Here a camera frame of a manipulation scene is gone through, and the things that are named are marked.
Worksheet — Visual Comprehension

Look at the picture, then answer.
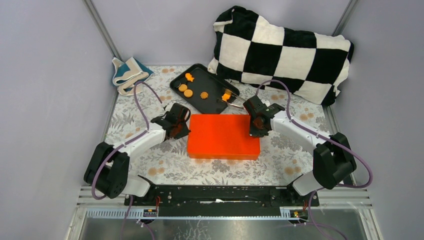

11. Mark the orange box lid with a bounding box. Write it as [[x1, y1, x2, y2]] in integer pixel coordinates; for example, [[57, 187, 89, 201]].
[[187, 114, 261, 160]]

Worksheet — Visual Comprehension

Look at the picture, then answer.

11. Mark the black baking tray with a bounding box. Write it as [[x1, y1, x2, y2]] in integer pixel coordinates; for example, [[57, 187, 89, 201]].
[[169, 63, 240, 114]]

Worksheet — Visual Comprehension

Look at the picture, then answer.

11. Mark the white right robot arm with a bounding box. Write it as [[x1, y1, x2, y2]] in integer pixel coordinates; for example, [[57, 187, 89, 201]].
[[243, 95, 357, 206]]

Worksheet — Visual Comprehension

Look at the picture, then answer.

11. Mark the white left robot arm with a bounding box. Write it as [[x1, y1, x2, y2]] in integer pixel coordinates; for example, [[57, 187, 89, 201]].
[[83, 103, 191, 206]]

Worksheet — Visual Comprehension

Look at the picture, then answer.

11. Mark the round orange cookie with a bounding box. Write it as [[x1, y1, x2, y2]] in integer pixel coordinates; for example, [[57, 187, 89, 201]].
[[178, 84, 188, 93], [183, 89, 193, 98]]

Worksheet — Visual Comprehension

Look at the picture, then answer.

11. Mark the orange fish shaped cookie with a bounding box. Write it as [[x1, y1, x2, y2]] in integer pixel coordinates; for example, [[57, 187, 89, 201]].
[[184, 72, 195, 82], [221, 93, 232, 102]]

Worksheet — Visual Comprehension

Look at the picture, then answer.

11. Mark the black round sandwich cookie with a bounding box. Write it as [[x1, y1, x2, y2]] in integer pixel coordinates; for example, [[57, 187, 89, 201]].
[[173, 80, 181, 88]]

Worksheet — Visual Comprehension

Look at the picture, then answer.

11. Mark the orange swirl cookie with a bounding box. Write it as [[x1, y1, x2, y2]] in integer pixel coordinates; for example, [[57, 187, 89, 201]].
[[200, 91, 209, 100]]

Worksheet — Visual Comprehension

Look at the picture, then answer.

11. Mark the black white checkered pillow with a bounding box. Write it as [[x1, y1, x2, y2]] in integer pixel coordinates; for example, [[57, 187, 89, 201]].
[[208, 6, 355, 106]]

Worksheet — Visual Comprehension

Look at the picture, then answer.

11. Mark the teal beige folded cloth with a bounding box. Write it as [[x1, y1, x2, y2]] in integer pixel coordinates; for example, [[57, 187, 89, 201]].
[[112, 57, 154, 96]]

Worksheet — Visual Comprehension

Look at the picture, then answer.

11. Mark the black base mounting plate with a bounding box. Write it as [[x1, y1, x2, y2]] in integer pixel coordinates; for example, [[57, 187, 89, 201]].
[[124, 184, 320, 217]]

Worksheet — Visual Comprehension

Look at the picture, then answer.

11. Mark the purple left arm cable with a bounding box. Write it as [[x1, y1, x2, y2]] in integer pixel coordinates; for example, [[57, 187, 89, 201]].
[[91, 81, 165, 240]]

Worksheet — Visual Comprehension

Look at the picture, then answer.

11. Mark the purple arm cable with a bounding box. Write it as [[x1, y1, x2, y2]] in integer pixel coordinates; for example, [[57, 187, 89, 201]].
[[255, 79, 374, 240], [91, 81, 165, 240]]

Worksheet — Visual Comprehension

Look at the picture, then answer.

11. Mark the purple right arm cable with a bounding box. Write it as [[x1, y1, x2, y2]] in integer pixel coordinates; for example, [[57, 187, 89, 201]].
[[255, 79, 374, 240]]

